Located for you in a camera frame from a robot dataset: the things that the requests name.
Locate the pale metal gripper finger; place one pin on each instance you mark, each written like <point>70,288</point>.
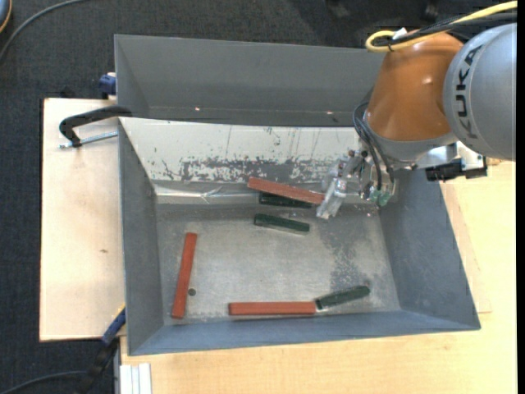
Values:
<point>339,200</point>
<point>328,201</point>

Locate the red-brown block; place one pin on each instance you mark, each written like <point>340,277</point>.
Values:
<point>270,308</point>
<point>283,190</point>
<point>184,275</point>

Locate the dark green flat block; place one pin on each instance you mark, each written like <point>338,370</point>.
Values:
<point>342,296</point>
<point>281,224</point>

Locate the grey metal bin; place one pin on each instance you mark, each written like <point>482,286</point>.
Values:
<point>262,261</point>

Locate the pale wood board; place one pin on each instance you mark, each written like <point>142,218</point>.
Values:
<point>80,228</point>

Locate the black cylinder on white bracket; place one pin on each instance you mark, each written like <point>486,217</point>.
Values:
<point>455,171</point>

